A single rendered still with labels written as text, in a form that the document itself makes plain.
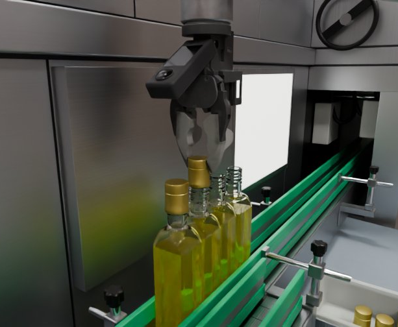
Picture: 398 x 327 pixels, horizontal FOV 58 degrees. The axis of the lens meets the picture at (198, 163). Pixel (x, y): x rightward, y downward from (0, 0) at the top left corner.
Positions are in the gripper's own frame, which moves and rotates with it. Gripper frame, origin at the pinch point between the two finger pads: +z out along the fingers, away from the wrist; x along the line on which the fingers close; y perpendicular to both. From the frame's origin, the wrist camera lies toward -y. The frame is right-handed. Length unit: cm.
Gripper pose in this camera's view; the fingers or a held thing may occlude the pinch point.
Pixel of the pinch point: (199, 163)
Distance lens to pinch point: 54.8
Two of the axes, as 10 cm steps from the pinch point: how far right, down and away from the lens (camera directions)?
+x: -8.4, -1.4, 5.3
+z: 0.0, 9.7, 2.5
